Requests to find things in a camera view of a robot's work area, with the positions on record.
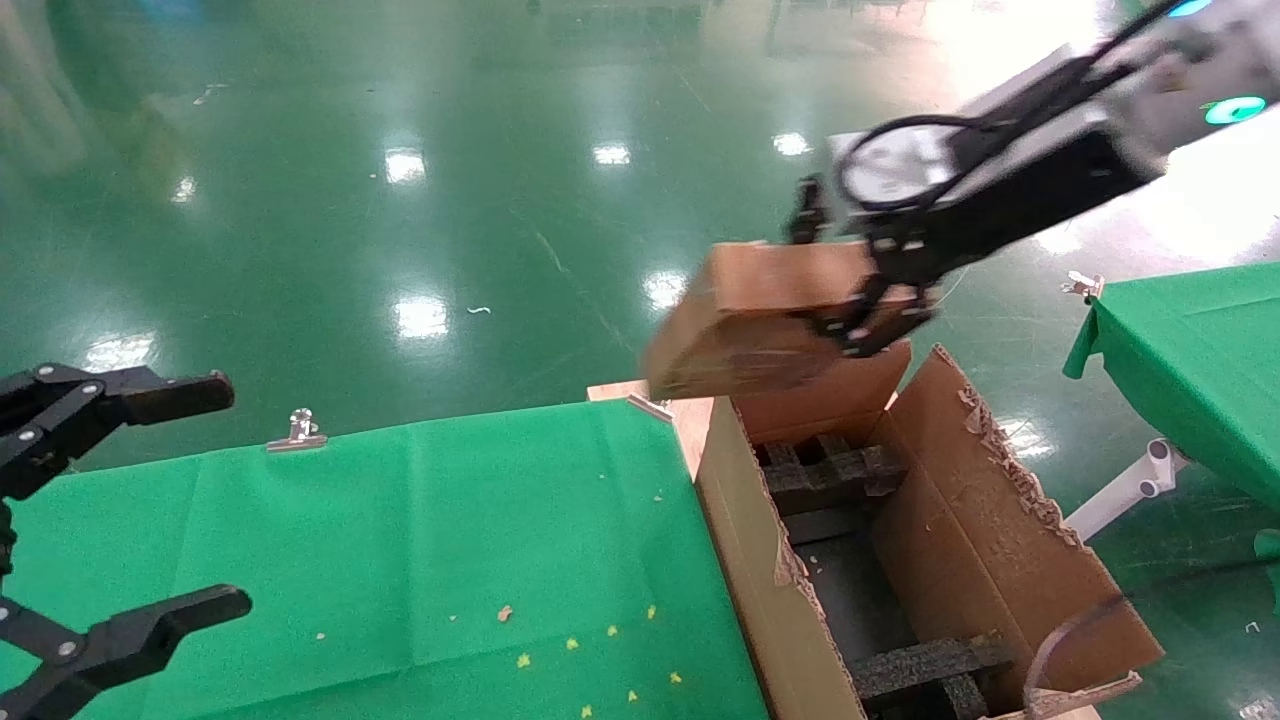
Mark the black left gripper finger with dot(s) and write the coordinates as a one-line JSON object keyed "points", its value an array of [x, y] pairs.
{"points": [[120, 392], [150, 625]]}

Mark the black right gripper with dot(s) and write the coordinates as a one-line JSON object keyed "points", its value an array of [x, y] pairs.
{"points": [[1020, 200]]}

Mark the small taped cardboard box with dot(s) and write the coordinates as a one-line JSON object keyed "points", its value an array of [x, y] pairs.
{"points": [[740, 320]]}

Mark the large open cardboard carton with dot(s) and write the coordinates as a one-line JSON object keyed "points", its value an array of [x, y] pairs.
{"points": [[1000, 560]]}

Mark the metal binder clip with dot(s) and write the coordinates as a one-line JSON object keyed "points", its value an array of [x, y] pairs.
{"points": [[650, 407], [298, 432], [1085, 286]]}

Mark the black foam insert block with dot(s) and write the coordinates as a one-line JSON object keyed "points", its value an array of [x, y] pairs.
{"points": [[830, 475], [920, 665]]}

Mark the green table cloth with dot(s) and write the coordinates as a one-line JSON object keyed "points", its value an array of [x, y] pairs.
{"points": [[1190, 360], [400, 550]]}

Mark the flat black foam bar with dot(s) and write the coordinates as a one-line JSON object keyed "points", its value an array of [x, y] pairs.
{"points": [[825, 525]]}

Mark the white table leg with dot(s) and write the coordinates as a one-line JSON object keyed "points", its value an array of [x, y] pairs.
{"points": [[1130, 490]]}

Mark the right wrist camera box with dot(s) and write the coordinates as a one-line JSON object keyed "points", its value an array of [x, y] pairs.
{"points": [[900, 165]]}

